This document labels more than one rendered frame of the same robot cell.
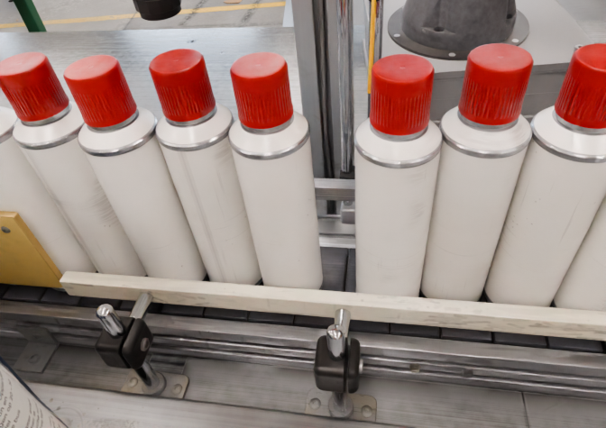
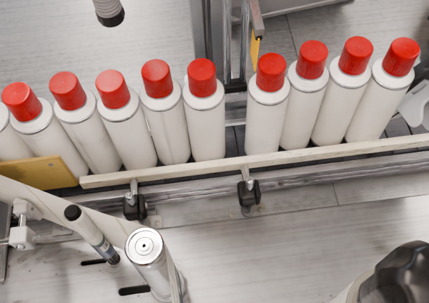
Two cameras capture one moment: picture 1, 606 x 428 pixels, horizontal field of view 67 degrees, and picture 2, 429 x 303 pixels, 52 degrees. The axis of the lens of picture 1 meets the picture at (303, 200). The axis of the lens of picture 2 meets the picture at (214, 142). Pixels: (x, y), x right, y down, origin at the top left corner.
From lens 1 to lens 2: 0.30 m
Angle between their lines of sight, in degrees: 20
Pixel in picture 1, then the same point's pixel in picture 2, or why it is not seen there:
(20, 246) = (57, 170)
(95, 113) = (115, 103)
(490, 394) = (317, 187)
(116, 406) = not seen: hidden behind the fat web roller
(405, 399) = (278, 199)
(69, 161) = (92, 124)
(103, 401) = not seen: hidden behind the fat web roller
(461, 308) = (302, 153)
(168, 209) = (145, 135)
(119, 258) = (110, 162)
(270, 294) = (205, 165)
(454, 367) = (300, 178)
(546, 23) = not seen: outside the picture
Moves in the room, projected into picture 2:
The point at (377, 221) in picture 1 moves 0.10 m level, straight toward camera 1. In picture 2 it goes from (262, 125) to (277, 197)
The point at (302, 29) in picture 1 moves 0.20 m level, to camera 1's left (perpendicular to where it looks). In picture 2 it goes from (195, 10) to (45, 54)
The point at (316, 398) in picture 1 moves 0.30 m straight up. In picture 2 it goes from (233, 209) to (236, 97)
